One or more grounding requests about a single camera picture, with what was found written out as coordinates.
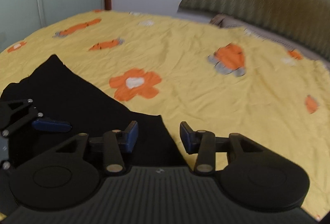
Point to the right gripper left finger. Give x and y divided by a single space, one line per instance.
70 173

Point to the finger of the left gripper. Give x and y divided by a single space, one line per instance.
5 168
18 113

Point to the black garment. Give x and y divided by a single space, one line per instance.
62 95

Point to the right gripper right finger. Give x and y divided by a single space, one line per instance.
246 172

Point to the yellow carrot print quilt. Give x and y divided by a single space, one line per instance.
222 80

